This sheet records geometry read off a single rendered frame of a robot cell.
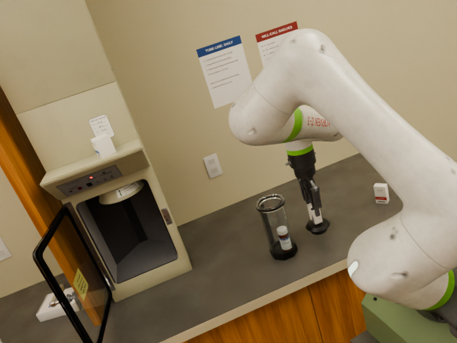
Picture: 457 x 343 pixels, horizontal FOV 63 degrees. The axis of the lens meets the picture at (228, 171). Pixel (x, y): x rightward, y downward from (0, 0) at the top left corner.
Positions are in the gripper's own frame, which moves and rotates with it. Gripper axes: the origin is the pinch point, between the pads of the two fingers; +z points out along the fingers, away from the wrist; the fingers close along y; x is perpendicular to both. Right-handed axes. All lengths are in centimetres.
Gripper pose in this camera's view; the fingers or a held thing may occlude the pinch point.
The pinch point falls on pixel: (314, 213)
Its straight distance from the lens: 144.0
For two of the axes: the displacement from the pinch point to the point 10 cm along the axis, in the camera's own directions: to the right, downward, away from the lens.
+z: 2.8, 8.8, 3.7
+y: 2.6, 3.0, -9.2
